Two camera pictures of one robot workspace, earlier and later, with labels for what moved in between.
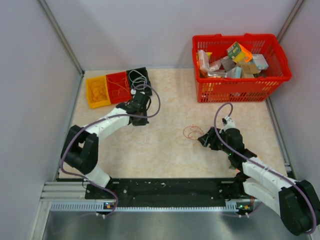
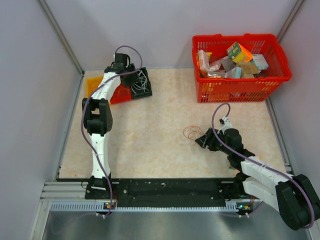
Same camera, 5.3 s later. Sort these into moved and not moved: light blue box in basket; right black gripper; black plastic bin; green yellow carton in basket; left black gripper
Moved: left black gripper
Not moved: light blue box in basket; black plastic bin; green yellow carton in basket; right black gripper
